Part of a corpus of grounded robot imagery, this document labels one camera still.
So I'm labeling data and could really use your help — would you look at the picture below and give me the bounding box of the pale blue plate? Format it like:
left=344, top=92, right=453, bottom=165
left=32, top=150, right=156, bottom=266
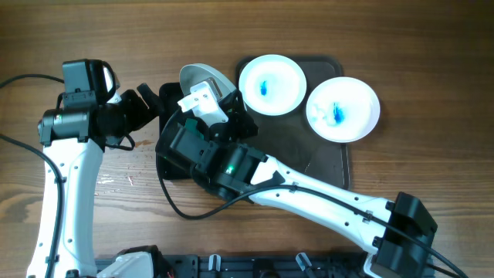
left=179, top=63, right=236, bottom=100

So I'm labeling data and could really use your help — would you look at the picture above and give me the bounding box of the left black cable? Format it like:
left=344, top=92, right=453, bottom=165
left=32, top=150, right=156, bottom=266
left=0, top=73, right=66, bottom=278

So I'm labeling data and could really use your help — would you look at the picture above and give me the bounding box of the green yellow sponge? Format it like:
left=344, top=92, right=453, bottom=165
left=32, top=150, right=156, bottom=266
left=184, top=118, right=204, bottom=139

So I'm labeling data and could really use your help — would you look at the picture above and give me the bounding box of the white plate top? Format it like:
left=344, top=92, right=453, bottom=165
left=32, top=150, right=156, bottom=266
left=239, top=54, right=307, bottom=116

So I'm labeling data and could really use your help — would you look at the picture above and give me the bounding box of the brown plastic tray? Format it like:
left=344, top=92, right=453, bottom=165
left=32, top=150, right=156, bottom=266
left=242, top=55, right=350, bottom=190

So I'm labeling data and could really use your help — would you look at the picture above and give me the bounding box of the black rectangular tray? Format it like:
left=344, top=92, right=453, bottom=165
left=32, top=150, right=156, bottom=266
left=155, top=83, right=200, bottom=180

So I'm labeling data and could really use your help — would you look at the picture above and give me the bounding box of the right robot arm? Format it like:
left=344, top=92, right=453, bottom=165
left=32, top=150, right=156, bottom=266
left=156, top=96, right=438, bottom=277

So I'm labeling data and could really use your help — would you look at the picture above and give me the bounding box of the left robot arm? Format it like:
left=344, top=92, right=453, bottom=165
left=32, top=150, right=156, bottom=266
left=26, top=59, right=164, bottom=277

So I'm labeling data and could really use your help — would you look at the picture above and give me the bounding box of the white plate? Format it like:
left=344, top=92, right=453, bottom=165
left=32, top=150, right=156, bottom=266
left=239, top=54, right=307, bottom=116
left=306, top=76, right=381, bottom=143

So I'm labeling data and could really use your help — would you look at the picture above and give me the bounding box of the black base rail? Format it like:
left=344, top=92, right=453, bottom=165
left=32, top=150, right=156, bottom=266
left=94, top=253, right=371, bottom=278

